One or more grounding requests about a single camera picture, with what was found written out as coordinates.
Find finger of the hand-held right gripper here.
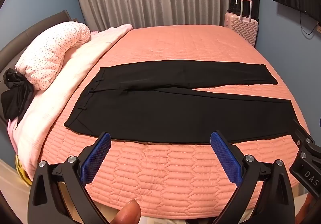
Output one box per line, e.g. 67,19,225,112
292,119,315,150

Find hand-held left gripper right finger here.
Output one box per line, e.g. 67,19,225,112
210,132,296,224

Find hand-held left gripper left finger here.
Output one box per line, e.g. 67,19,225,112
28,132,112,224

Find black pants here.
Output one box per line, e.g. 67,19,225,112
64,60,300,145

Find person's left hand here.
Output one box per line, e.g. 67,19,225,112
110,200,141,224

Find yellow item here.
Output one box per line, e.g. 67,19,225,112
14,154,33,186

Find light pink blanket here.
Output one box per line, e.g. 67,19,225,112
7,24,133,180

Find black cloth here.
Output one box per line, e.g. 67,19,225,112
0,68,34,123

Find floral pink pillow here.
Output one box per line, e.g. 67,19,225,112
14,21,91,90

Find pink suitcase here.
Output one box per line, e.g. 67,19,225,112
224,0,259,46

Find pink quilted bedspread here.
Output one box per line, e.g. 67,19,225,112
24,25,310,214

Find grey headboard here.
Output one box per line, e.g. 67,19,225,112
0,10,73,127

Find black cable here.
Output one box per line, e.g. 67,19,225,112
300,11,320,38

